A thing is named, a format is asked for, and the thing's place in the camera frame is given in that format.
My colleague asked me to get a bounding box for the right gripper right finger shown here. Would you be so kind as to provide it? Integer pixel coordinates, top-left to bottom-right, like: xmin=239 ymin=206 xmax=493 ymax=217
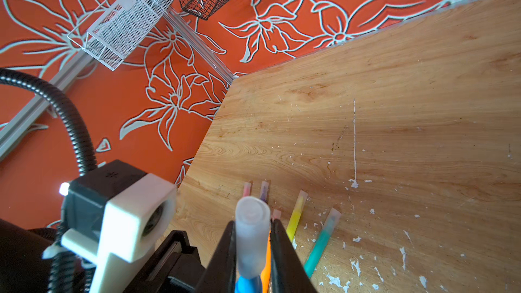
xmin=270 ymin=219 xmax=317 ymax=293

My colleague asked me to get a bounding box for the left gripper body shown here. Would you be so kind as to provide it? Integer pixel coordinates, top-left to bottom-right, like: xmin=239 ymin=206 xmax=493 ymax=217
xmin=124 ymin=231 xmax=206 ymax=292

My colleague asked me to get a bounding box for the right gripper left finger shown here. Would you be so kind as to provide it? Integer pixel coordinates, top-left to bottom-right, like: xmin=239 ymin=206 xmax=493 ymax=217
xmin=195 ymin=221 xmax=237 ymax=293

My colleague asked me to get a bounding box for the orange highlighter pen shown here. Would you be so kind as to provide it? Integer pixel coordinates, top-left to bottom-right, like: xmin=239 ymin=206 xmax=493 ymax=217
xmin=260 ymin=235 xmax=271 ymax=293

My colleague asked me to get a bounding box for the green highlighter pen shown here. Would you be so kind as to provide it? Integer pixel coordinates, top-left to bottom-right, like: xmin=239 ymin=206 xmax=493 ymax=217
xmin=304 ymin=208 xmax=341 ymax=278

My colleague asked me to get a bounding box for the blue highlighter pen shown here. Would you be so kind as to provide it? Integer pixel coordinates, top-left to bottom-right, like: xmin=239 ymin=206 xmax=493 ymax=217
xmin=234 ymin=275 xmax=263 ymax=293

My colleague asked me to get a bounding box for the yellow highlighter pen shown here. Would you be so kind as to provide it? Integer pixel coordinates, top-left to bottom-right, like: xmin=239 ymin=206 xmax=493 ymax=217
xmin=286 ymin=191 xmax=308 ymax=242

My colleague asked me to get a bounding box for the clear pen cap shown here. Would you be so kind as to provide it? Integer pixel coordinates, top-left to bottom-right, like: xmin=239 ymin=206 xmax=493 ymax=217
xmin=235 ymin=196 xmax=271 ymax=279

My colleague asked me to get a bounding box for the purple highlighter pen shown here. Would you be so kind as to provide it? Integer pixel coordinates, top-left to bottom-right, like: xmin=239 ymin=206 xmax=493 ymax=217
xmin=260 ymin=181 xmax=269 ymax=203

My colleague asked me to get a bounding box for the pink highlighter pen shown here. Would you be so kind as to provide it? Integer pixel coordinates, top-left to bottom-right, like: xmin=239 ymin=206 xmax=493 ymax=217
xmin=242 ymin=182 xmax=252 ymax=198

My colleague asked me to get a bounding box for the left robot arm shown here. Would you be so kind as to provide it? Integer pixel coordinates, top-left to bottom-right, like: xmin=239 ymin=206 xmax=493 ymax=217
xmin=1 ymin=220 xmax=206 ymax=292

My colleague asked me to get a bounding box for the white mesh basket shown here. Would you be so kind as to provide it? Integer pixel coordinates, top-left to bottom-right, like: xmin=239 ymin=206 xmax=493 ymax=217
xmin=67 ymin=0 xmax=173 ymax=71

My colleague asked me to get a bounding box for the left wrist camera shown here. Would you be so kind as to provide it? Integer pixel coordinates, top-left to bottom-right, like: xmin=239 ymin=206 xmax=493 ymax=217
xmin=42 ymin=160 xmax=177 ymax=292

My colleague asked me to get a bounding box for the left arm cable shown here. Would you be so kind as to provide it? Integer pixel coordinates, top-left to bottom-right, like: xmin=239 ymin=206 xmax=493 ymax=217
xmin=0 ymin=68 xmax=99 ymax=176

